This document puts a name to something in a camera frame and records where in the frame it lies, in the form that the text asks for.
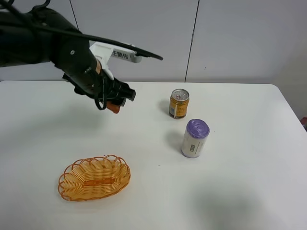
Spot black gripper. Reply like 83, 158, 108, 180
62, 59, 136, 107

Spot brown bakery piece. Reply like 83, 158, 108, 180
106, 101, 120, 114

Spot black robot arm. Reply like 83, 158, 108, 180
0, 6, 136, 113

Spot yellow drink can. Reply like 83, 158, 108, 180
169, 89, 189, 119

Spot white purple-capped roll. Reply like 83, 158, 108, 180
181, 119, 210, 158

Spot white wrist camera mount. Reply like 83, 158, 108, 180
90, 42, 142, 81

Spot orange wire basket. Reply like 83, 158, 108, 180
58, 155, 131, 202

